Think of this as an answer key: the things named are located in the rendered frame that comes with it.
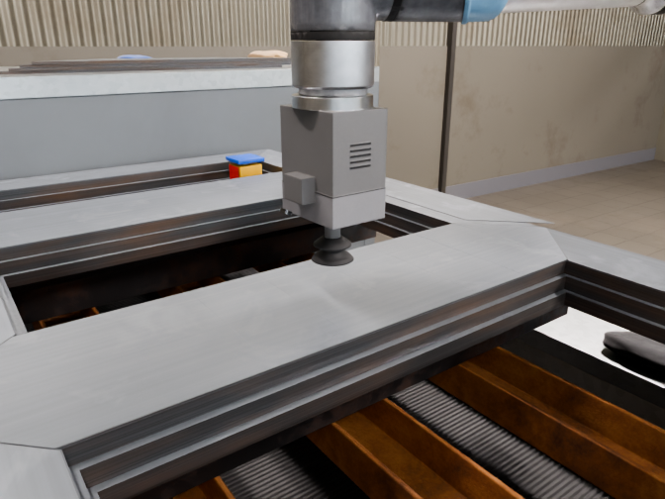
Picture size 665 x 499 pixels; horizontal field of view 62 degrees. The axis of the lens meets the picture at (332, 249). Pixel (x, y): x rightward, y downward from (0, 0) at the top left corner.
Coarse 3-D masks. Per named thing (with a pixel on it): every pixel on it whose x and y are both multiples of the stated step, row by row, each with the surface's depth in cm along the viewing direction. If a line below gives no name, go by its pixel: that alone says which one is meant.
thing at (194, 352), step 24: (120, 312) 53; (144, 312) 53; (168, 312) 53; (192, 312) 53; (144, 336) 49; (168, 336) 49; (192, 336) 49; (216, 336) 49; (168, 360) 45; (192, 360) 45; (216, 360) 45; (240, 360) 45; (264, 360) 45; (168, 384) 42; (192, 384) 42; (216, 384) 42
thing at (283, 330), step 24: (216, 288) 59; (240, 288) 59; (264, 288) 59; (216, 312) 53; (240, 312) 53; (264, 312) 53; (288, 312) 53; (312, 312) 53; (240, 336) 49; (264, 336) 49; (288, 336) 49; (312, 336) 49; (336, 336) 49; (288, 360) 45
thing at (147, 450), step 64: (0, 192) 98; (64, 192) 104; (128, 192) 110; (0, 256) 71; (64, 256) 75; (128, 256) 79; (448, 320) 56; (512, 320) 60; (640, 320) 59; (256, 384) 44; (320, 384) 47; (384, 384) 51; (64, 448) 36; (128, 448) 38; (192, 448) 40
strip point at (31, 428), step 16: (0, 352) 46; (16, 352) 46; (0, 368) 44; (16, 368) 44; (0, 384) 42; (16, 384) 42; (32, 384) 42; (0, 400) 40; (16, 400) 40; (32, 400) 40; (0, 416) 38; (16, 416) 38; (32, 416) 38; (0, 432) 37; (16, 432) 37; (32, 432) 37; (48, 432) 37; (48, 448) 35
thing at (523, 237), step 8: (464, 224) 80; (472, 224) 80; (480, 224) 80; (488, 232) 76; (496, 232) 76; (504, 232) 76; (512, 232) 76; (520, 232) 76; (528, 232) 76; (512, 240) 73; (520, 240) 73; (528, 240) 73; (536, 240) 73; (544, 240) 73; (552, 240) 73; (536, 248) 70; (544, 248) 70; (552, 248) 70; (560, 256) 67
